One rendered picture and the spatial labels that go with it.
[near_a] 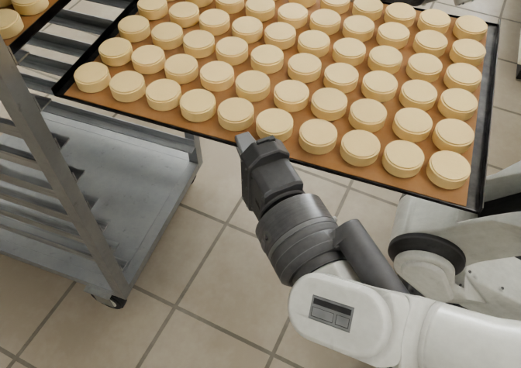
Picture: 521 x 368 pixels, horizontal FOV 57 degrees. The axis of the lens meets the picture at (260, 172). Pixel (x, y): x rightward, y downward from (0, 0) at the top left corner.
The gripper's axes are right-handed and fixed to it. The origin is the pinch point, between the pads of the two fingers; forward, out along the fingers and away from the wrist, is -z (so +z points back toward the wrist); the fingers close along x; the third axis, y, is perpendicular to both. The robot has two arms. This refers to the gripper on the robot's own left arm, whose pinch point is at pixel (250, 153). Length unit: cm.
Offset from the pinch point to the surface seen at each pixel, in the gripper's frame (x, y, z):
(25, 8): 7.1, 21.0, -33.8
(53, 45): -31, 21, -79
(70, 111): -57, 24, -83
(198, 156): -62, -6, -54
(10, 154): -19, 34, -33
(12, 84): 3.5, 25.7, -22.3
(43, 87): -49, 29, -86
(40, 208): -38, 34, -34
